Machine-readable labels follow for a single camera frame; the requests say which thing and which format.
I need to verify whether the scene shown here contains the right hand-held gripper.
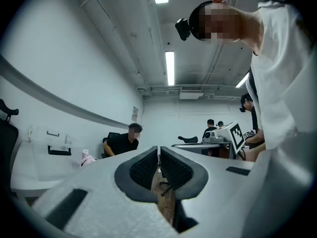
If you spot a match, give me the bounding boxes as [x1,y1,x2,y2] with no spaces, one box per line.
[202,121,246,155]

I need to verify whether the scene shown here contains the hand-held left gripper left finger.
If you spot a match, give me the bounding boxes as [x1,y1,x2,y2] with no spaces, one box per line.
[32,146,179,238]

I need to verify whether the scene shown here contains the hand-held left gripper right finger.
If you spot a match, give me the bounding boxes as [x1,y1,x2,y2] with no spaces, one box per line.
[160,146,255,238]

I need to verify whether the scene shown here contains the pink garment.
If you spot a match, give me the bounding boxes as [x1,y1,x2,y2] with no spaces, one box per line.
[80,149,99,168]

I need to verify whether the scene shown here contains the clear plastic storage bin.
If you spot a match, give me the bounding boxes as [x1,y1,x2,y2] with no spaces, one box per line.
[28,124,86,180]

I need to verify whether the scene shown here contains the person's right forearm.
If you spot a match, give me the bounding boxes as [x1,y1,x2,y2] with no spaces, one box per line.
[244,142,267,163]

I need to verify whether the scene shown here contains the grey desk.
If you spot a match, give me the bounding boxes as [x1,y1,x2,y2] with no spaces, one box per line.
[171,143,236,160]

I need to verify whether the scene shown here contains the black office chair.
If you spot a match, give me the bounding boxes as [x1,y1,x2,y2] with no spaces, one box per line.
[177,135,199,144]
[0,98,20,195]
[101,132,122,159]

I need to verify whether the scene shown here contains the white air conditioner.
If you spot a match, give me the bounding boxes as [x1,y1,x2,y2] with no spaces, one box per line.
[178,85,205,100]

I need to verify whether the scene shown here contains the person's white shirt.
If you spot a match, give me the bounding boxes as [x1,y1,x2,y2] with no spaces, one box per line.
[245,0,317,151]

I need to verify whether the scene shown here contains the person's head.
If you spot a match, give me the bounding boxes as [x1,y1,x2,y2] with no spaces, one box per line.
[189,0,264,57]

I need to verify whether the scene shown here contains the black neck strap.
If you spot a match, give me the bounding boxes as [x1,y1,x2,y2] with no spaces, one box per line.
[248,68,260,104]

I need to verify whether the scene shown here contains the black head-worn camera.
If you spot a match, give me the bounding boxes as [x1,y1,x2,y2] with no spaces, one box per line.
[174,18,193,41]

